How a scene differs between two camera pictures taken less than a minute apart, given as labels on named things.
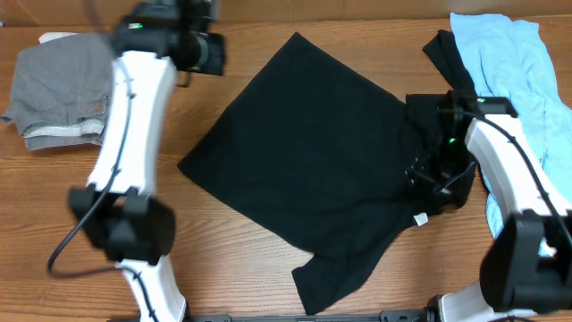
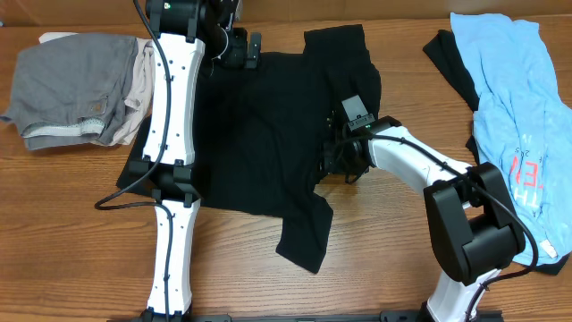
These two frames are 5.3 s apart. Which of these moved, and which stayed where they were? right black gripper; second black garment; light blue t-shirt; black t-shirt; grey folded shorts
Moved: black t-shirt; right black gripper
Stayed: light blue t-shirt; second black garment; grey folded shorts
